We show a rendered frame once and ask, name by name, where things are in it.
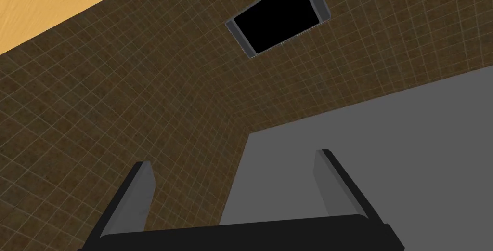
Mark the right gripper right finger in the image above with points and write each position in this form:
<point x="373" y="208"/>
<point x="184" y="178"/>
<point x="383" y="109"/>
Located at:
<point x="339" y="189"/>

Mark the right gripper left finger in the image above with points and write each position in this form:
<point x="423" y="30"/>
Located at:
<point x="133" y="201"/>

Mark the black window with grey frame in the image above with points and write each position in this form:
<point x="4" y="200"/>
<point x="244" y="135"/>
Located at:
<point x="278" y="16"/>

